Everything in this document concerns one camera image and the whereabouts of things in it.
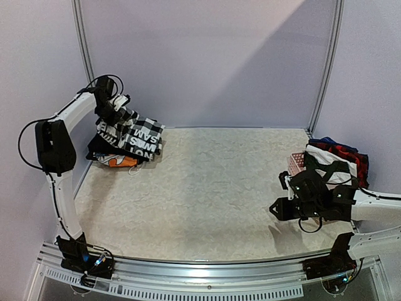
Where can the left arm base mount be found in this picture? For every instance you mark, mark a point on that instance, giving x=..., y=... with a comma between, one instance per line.
x=82, y=257

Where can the colourful patterned folded shorts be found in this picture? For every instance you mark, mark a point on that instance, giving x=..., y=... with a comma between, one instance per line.
x=112, y=160

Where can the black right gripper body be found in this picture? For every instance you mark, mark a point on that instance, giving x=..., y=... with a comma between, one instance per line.
x=292, y=209

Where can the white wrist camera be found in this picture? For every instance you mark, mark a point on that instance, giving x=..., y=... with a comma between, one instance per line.
x=120, y=101
x=284, y=178

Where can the black t-shirt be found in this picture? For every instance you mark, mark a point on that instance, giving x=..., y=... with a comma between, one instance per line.
x=99, y=145

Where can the front aluminium rail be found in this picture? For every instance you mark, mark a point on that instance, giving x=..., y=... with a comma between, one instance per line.
x=136, y=279

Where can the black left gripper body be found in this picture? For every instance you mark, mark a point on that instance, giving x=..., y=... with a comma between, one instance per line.
x=103, y=111

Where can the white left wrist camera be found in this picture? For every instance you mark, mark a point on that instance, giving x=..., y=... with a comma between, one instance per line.
x=120, y=101

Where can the pink plastic laundry basket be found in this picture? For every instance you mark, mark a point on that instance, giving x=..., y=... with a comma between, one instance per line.
x=300, y=166

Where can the left aluminium frame post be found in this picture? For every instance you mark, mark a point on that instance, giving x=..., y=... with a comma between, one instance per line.
x=82, y=40

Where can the black white checked shirt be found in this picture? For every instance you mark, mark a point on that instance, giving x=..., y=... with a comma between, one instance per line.
x=133, y=133

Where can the red black plaid shirt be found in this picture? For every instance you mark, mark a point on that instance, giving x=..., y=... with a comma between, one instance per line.
x=361, y=160

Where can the blue plaid garment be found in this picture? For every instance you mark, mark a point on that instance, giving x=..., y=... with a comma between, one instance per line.
x=328, y=140

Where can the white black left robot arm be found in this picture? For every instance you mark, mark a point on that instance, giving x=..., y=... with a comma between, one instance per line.
x=56, y=152

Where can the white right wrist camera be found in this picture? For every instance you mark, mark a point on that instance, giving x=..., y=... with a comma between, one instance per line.
x=284, y=178

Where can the aluminium frame post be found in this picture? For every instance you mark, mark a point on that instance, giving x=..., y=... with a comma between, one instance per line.
x=82, y=40
x=328, y=66

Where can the right aluminium frame post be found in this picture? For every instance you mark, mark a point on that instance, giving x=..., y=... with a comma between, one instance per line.
x=328, y=66

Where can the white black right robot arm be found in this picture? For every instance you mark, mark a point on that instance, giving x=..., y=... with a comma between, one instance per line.
x=359, y=204

